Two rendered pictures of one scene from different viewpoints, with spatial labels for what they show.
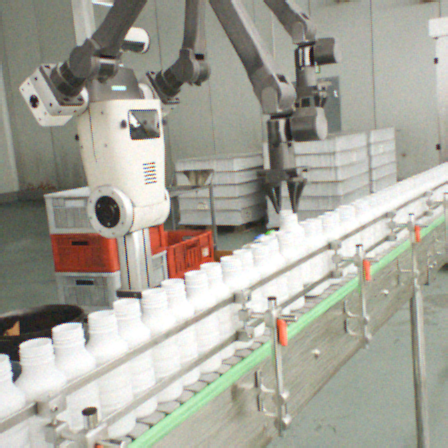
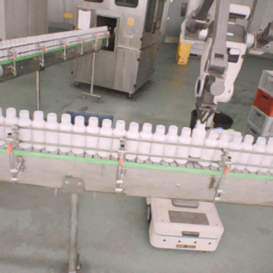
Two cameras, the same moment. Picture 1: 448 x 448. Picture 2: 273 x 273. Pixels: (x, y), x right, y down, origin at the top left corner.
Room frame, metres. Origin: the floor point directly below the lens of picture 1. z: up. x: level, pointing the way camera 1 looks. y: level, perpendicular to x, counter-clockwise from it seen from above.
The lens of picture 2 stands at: (0.52, -0.88, 1.65)
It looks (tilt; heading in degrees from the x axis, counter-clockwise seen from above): 27 degrees down; 54
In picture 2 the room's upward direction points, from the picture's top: 9 degrees clockwise
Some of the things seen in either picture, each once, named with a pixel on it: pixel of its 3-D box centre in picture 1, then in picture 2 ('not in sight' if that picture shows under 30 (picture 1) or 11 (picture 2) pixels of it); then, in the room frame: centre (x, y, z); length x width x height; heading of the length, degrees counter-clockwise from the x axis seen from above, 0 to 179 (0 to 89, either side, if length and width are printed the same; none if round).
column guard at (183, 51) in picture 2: not in sight; (184, 45); (6.58, 5.59, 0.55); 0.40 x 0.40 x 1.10; 59
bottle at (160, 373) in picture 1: (158, 344); (78, 134); (0.94, 0.11, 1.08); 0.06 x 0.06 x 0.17
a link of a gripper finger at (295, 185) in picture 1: (287, 192); (203, 113); (1.39, -0.15, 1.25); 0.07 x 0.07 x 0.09; 59
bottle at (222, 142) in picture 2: (315, 253); (220, 149); (1.49, -0.21, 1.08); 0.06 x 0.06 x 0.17
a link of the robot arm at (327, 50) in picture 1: (317, 43); not in sight; (1.85, -0.30, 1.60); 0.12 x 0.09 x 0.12; 59
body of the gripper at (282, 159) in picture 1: (282, 159); (207, 96); (1.40, -0.14, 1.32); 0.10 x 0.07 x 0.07; 59
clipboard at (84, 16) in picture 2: not in sight; (83, 19); (2.47, 3.74, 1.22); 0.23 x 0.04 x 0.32; 131
